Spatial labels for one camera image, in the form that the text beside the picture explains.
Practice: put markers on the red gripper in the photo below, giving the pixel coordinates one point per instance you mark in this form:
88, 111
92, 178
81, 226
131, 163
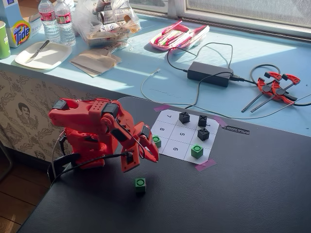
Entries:
143, 137

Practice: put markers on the green cube with circle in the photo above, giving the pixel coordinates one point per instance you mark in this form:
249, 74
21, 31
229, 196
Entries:
140, 185
157, 141
196, 151

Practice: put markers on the red robot arm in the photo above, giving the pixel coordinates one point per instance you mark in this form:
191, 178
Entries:
80, 114

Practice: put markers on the white numbered grid sheet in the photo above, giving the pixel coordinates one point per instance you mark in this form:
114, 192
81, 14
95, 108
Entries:
181, 143

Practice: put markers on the black cube with cross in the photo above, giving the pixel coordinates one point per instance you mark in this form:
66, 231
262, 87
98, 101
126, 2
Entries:
202, 121
203, 135
184, 118

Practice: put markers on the purple tape piece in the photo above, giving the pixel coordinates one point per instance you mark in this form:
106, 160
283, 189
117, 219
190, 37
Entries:
205, 165
219, 120
161, 108

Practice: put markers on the black base clamp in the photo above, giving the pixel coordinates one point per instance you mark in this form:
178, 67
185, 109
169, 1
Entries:
63, 162

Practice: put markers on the black power adapter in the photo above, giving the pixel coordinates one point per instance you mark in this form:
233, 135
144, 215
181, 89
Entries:
209, 74

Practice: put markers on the brown paper napkin stack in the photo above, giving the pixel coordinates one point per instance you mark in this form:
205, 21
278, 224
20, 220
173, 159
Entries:
94, 61

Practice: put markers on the pink open pen case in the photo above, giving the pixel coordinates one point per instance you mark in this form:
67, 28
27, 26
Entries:
170, 38

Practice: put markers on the red bar clamp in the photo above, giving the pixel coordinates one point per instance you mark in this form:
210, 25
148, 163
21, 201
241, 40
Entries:
291, 78
261, 85

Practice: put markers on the clear plastic bag with packets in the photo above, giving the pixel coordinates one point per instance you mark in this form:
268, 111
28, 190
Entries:
107, 21

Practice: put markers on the white square plate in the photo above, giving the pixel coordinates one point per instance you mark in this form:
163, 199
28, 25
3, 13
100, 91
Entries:
51, 57

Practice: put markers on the grey metal chair leg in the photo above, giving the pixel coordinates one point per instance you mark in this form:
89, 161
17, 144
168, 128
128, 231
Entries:
10, 167

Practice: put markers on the clear water bottle red label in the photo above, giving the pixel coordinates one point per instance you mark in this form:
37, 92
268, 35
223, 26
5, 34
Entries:
49, 24
65, 26

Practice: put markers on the silver table knife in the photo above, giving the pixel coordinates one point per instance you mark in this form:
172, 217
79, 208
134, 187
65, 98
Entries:
37, 51

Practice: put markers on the Tide detergent box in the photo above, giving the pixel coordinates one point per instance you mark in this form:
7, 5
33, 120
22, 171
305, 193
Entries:
20, 32

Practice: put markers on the green paper cup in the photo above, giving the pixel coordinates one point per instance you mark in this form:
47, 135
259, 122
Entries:
4, 41

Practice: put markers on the red wrist camera mount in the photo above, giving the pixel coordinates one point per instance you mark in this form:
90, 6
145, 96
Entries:
130, 163

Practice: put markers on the window frame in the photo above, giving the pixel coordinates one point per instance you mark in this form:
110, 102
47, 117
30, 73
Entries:
243, 18

